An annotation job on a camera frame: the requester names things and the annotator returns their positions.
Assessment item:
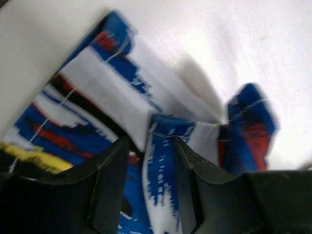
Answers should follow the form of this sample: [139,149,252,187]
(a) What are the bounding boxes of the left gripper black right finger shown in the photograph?
[173,137,312,234]

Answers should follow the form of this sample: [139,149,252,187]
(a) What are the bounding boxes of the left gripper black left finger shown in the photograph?
[0,137,129,234]

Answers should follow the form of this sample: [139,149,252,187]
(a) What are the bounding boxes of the blue white red patterned trousers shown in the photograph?
[0,11,276,234]

